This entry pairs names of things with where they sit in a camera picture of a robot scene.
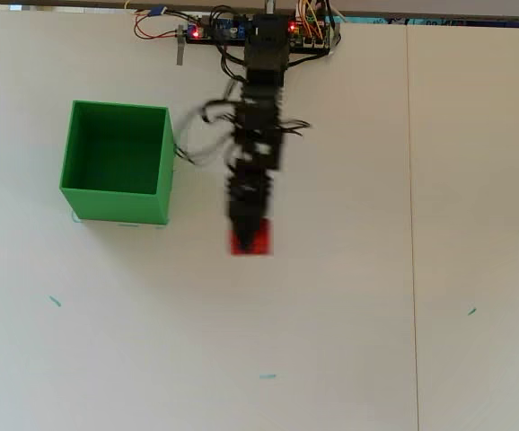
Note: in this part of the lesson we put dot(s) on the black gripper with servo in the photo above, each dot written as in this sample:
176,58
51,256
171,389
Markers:
249,190

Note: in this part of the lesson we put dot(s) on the red rectangular block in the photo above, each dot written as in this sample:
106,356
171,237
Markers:
263,244

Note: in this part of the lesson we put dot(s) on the green square plastic bin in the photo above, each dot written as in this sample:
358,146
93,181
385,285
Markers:
116,204

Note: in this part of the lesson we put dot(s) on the circuit board with white connectors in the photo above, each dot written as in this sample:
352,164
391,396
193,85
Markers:
310,41

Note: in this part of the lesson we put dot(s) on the blue usb plug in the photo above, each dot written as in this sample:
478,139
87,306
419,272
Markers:
159,12

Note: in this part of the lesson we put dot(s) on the blue circuit board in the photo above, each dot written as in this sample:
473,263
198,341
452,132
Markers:
223,29

